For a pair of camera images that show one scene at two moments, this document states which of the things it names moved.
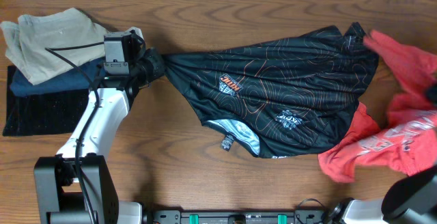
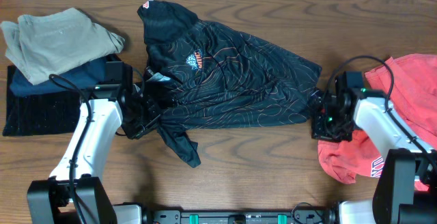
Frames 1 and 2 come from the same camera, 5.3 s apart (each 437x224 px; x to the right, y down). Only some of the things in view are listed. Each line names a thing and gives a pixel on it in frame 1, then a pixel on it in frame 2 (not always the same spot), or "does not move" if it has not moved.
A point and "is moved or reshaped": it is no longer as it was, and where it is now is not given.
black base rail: [299, 216] does not move
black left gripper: [158, 62] -> [134, 129]
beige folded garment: [29, 37] does not move
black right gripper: [433, 93] -> [319, 132]
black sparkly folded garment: [46, 113] does not move
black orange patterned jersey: [280, 95] is moved or reshaped
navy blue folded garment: [72, 79] does not move
